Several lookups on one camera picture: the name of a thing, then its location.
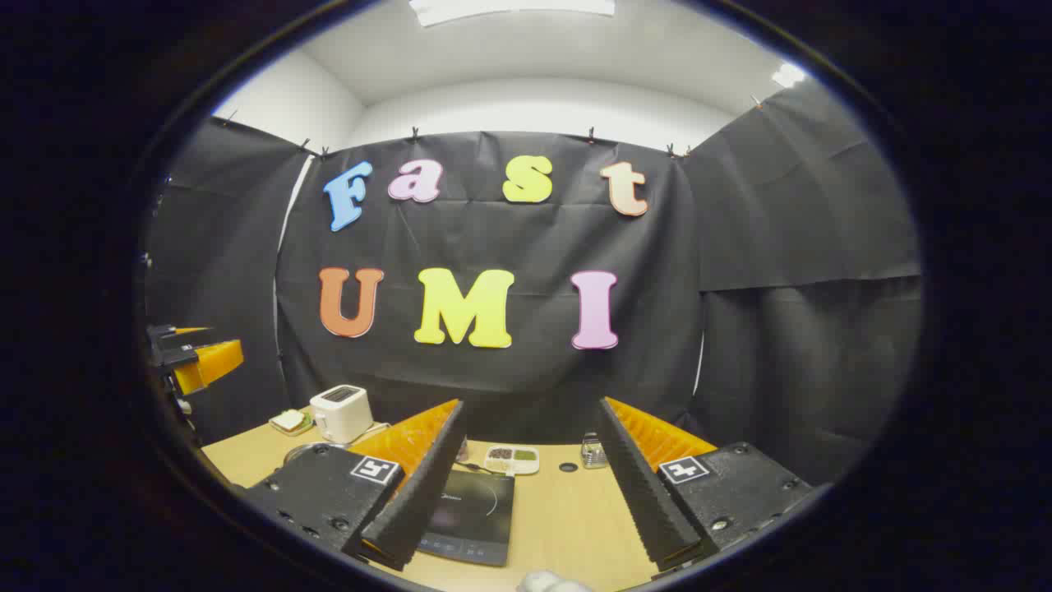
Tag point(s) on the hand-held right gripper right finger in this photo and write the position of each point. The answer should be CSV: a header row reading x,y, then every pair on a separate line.
x,y
645,501

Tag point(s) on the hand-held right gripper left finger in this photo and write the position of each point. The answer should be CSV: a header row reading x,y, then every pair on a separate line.
x,y
419,501

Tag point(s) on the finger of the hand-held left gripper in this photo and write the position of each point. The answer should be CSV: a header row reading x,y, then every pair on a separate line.
x,y
168,331
209,366

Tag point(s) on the black induction cooktop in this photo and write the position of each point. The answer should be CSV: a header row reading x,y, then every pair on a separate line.
x,y
477,514

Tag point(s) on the sandwich with lettuce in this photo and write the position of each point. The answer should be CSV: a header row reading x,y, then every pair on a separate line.
x,y
288,419

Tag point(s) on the white divided seasoning dish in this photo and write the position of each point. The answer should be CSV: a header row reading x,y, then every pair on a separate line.
x,y
511,460

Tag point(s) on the small sandwich plate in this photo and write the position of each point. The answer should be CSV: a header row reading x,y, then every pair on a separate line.
x,y
302,427

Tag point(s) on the white toaster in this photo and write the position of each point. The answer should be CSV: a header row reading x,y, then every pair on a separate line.
x,y
341,415

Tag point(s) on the ceiling light panel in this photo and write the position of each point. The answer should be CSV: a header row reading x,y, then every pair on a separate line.
x,y
509,8
787,76

